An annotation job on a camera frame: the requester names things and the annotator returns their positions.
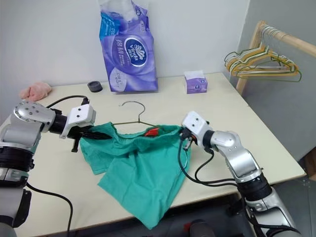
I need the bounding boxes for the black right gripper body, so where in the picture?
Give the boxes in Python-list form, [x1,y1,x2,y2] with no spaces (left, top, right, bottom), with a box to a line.
[179,128,198,151]

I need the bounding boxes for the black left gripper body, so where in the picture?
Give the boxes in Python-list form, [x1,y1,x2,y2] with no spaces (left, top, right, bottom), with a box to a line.
[66,124,94,153]

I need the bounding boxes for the olive wire hanger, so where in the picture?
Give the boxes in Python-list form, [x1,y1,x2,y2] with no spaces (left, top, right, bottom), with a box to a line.
[112,100,158,129]

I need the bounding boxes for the green shorts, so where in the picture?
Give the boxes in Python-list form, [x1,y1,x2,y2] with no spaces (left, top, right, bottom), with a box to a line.
[79,123,191,224]

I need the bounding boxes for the red fabric tag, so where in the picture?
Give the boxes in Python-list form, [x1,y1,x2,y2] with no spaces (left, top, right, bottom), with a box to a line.
[145,127,160,137]

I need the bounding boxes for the small purple tissue box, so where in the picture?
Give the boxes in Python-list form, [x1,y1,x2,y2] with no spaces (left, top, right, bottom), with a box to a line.
[183,70,208,95]

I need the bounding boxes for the pink cloth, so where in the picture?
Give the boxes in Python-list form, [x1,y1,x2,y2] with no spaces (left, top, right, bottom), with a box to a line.
[19,81,52,102]

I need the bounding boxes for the purple tissue multipack bag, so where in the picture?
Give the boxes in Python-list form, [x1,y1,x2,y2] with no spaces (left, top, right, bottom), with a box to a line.
[98,0,159,94]

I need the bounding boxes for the dark rounded shape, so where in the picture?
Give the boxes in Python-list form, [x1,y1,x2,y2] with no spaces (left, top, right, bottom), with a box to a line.
[188,219,213,237]

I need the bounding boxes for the brown cardboard box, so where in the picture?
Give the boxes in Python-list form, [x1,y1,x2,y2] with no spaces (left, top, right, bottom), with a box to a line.
[297,147,316,183]

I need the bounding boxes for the wooden clothes rack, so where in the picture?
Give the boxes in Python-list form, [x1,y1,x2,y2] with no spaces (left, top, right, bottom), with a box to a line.
[235,20,316,96]

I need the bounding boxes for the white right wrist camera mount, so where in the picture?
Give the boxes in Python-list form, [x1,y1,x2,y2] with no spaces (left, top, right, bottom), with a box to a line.
[181,111,211,144]

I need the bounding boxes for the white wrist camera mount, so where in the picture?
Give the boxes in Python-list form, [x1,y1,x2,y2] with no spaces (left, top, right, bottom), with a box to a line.
[181,111,211,144]
[59,104,97,139]

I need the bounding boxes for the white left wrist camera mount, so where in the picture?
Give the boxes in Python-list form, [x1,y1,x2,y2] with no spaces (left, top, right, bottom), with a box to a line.
[59,104,97,139]

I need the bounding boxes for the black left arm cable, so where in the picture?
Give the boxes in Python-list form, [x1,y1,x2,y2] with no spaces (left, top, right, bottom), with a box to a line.
[26,95,90,237]

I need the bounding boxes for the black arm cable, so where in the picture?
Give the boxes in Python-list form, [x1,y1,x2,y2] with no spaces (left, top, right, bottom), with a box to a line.
[26,95,90,237]
[177,138,239,188]

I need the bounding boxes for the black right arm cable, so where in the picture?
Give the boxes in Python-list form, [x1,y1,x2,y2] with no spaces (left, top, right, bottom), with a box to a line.
[177,138,239,188]

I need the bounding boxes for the black bracket under table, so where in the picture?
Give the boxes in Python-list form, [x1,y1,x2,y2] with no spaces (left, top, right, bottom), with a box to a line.
[228,197,248,216]

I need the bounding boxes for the yellow wire hanger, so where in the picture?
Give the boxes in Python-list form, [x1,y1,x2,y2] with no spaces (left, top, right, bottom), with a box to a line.
[225,43,299,78]

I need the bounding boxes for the white wire hanger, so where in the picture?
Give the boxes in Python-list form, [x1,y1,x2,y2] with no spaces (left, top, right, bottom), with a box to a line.
[228,24,292,75]

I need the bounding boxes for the green wire hanger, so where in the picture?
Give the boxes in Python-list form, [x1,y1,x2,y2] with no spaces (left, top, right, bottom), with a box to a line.
[224,24,303,83]

